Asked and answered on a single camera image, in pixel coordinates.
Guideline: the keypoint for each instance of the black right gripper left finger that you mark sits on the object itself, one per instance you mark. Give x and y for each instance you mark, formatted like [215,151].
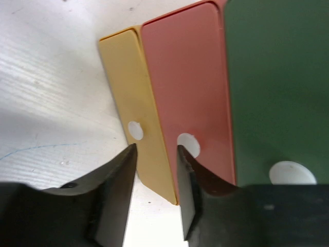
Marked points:
[89,211]

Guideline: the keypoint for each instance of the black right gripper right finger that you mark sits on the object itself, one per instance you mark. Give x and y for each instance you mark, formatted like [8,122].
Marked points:
[217,213]

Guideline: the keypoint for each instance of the yellow drawer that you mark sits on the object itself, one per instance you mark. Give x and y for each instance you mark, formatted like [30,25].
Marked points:
[128,76]

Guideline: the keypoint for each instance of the green drawer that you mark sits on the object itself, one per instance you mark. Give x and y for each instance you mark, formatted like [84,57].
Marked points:
[277,54]

